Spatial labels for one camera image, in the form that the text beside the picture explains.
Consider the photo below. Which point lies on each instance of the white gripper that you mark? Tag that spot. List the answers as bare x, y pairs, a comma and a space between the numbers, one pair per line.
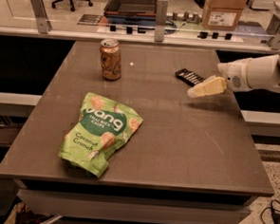
234, 75

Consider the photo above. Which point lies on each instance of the black rxbar chocolate bar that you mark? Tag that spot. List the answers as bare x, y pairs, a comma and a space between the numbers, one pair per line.
189, 77

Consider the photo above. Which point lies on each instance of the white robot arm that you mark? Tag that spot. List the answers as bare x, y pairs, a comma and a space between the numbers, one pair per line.
263, 73

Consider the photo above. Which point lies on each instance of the green rice chip bag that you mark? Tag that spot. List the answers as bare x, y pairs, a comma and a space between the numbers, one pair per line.
104, 127

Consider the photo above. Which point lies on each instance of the cardboard box with label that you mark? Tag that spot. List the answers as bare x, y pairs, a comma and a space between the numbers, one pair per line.
222, 14

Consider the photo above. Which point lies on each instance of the gold soda can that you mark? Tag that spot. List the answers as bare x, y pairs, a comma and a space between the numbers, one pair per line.
110, 59

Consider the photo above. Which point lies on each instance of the open grey orange case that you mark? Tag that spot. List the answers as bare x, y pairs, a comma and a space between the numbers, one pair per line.
131, 9

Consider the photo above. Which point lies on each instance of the middle metal glass bracket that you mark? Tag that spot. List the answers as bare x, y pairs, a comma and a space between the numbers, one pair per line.
161, 15

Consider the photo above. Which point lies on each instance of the left metal glass bracket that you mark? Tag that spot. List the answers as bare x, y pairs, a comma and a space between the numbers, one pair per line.
40, 12

